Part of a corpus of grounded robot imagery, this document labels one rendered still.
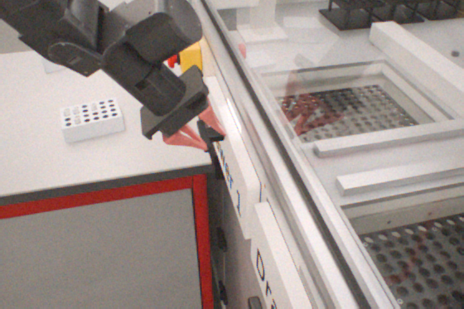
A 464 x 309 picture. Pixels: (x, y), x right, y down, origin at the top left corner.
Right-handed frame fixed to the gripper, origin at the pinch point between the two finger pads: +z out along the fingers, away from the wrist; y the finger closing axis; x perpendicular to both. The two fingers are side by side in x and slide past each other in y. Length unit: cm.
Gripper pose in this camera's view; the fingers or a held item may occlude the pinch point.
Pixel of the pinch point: (211, 137)
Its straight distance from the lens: 57.5
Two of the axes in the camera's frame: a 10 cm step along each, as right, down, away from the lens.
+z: 5.8, 5.5, 6.0
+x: -2.3, -6.0, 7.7
